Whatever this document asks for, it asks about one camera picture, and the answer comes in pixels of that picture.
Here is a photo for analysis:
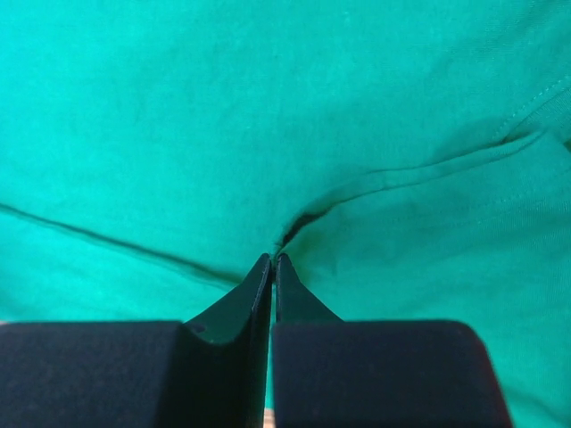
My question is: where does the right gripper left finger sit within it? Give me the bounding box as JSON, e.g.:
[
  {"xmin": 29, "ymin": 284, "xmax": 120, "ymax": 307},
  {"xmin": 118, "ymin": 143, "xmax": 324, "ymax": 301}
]
[{"xmin": 1, "ymin": 255, "xmax": 272, "ymax": 427}]

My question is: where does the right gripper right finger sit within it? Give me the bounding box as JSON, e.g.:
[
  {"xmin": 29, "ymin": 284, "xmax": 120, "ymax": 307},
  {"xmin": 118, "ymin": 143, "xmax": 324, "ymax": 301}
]
[{"xmin": 271, "ymin": 254, "xmax": 512, "ymax": 427}]

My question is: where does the green t shirt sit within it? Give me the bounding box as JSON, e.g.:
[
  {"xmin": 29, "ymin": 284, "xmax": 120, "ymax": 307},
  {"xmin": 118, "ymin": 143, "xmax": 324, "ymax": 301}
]
[{"xmin": 1, "ymin": 1, "xmax": 570, "ymax": 427}]

